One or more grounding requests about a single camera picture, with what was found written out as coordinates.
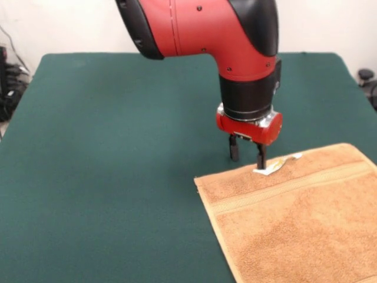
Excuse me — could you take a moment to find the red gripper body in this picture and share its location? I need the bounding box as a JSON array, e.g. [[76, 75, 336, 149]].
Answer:
[[216, 111, 284, 146]]

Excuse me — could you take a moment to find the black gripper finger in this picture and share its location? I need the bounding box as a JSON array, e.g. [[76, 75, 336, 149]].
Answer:
[[227, 134, 239, 162], [255, 142, 267, 170]]

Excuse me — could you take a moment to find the tan terry towel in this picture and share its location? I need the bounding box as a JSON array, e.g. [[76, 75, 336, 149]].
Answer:
[[193, 143, 377, 283]]

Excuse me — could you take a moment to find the dark green table cloth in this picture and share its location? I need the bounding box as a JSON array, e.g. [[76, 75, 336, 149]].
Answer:
[[0, 52, 377, 283]]

